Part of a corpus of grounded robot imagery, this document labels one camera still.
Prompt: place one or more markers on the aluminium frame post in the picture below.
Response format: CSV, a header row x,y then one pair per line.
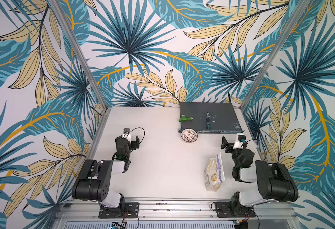
x,y
62,19
297,13

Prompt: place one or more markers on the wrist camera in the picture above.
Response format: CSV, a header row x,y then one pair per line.
x,y
240,142
126,134

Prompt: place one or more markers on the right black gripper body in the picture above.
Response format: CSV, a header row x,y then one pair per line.
x,y
229,145

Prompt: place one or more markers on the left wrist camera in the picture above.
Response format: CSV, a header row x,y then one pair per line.
x,y
126,134

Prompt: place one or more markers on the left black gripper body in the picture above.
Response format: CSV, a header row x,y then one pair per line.
x,y
128,152

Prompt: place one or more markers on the right aluminium frame post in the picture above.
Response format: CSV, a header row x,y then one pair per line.
x,y
297,13

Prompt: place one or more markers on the dark green screwdriver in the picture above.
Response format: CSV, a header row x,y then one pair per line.
x,y
208,121

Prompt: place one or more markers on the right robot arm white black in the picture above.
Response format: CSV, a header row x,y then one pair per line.
x,y
273,181

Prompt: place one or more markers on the left aluminium frame post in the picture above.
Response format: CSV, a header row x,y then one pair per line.
x,y
62,19

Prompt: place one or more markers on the grey network switch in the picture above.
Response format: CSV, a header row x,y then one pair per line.
x,y
223,119

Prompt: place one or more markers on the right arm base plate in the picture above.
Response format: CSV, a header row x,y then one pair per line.
x,y
227,210

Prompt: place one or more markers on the green T-handle tool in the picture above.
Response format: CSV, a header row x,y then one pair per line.
x,y
183,118

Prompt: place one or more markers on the patterned breakfast bowl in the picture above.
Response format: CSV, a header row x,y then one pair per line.
x,y
189,135

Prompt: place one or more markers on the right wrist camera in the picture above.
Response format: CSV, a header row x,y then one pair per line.
x,y
240,142

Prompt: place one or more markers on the oatmeal bag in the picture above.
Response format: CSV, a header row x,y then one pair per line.
x,y
214,173

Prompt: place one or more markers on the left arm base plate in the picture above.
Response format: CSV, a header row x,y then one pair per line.
x,y
123,211

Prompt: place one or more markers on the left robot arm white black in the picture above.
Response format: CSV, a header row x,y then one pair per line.
x,y
93,181

